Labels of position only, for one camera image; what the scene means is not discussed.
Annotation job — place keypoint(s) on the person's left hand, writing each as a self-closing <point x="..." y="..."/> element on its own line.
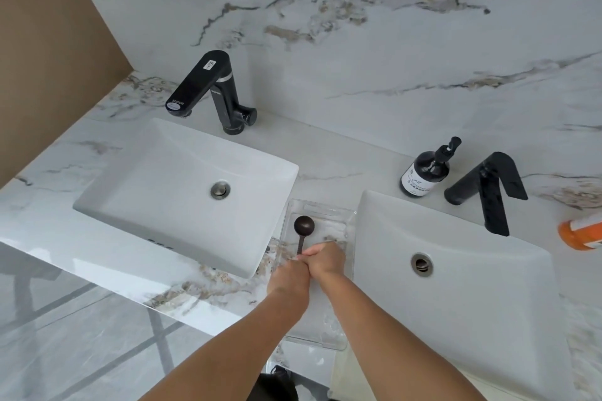
<point x="291" y="281"/>

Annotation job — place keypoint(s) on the person's right hand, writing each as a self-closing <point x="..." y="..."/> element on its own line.
<point x="329" y="262"/>

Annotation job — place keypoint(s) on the clear plastic tray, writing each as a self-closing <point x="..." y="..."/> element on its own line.
<point x="336" y="330"/>

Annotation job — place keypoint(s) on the person's left forearm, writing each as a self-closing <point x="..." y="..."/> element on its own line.
<point x="235" y="353"/>

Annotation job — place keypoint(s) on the person's right forearm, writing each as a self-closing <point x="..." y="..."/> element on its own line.
<point x="400" y="349"/>

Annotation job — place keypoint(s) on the person's black shoe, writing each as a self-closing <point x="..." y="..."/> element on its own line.
<point x="280" y="386"/>

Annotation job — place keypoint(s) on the metal sink drain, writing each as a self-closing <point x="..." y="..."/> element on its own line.
<point x="220" y="189"/>
<point x="421" y="264"/>

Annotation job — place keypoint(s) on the dark soap pump bottle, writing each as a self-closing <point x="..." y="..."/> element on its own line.
<point x="423" y="175"/>

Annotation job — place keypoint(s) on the white rectangular sink basin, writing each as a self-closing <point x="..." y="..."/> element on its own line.
<point x="470" y="311"/>
<point x="164" y="180"/>

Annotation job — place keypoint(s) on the black angular faucet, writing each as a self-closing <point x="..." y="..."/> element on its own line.
<point x="494" y="198"/>

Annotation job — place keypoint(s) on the black swivel faucet with label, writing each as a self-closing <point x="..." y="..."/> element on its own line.
<point x="226" y="104"/>

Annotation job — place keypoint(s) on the orange bottle with clear neck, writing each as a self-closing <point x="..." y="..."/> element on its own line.
<point x="583" y="234"/>

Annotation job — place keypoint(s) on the brown wooden panel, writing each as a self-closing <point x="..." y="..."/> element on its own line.
<point x="47" y="62"/>

